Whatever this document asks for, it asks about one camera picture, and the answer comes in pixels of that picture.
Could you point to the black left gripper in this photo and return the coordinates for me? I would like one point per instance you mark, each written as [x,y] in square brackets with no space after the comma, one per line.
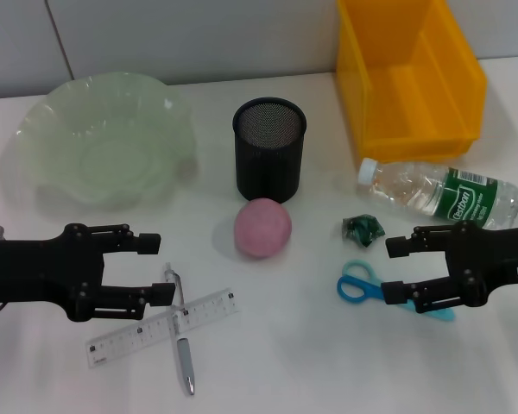
[34,271]

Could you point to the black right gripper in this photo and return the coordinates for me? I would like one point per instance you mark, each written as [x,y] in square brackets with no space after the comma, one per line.
[492,254]

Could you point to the dark green plastic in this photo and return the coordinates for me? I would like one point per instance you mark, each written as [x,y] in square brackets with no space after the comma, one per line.
[362,230]

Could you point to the clear green-label water bottle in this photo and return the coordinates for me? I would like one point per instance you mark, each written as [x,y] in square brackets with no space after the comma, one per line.
[414,185]

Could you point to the pink peach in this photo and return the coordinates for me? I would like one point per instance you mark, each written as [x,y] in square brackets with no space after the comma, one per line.
[263,228]

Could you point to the blue scissors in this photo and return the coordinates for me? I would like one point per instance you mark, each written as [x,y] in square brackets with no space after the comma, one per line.
[354,288]

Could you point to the transparent plastic ruler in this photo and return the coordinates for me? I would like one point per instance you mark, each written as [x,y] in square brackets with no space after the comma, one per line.
[125,340]

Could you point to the silver ballpoint pen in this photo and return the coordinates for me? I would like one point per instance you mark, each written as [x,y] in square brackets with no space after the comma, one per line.
[185,358]

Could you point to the pale green glass fruit plate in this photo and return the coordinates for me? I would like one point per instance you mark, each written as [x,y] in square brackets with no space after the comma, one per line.
[108,142]

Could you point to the black mesh pen holder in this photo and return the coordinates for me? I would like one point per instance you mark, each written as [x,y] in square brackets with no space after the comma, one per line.
[268,168]

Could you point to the yellow plastic bin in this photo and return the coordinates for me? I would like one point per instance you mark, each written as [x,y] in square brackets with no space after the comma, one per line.
[414,95]

